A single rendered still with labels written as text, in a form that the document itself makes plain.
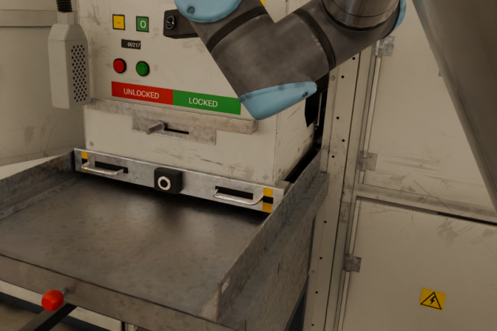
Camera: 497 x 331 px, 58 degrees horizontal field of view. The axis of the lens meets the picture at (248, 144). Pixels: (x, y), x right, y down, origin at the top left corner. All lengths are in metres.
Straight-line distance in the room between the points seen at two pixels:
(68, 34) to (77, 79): 0.10
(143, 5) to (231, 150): 0.36
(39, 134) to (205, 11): 0.93
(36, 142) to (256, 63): 0.96
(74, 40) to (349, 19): 0.65
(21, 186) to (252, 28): 0.71
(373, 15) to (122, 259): 0.59
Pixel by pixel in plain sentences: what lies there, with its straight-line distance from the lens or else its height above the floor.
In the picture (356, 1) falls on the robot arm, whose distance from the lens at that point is 0.51.
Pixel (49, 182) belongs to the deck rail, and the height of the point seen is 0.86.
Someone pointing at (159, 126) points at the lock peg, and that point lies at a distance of 1.02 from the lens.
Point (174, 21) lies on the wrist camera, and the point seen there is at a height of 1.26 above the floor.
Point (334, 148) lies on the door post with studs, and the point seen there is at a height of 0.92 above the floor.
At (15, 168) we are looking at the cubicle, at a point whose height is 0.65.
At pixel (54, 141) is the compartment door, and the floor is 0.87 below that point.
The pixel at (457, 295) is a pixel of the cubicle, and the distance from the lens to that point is 1.38.
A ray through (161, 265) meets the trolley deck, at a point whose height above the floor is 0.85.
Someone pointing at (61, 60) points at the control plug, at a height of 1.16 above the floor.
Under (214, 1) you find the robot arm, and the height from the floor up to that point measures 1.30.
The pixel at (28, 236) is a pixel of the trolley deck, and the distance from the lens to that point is 0.97.
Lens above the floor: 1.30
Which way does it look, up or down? 18 degrees down
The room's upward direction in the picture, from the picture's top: 3 degrees clockwise
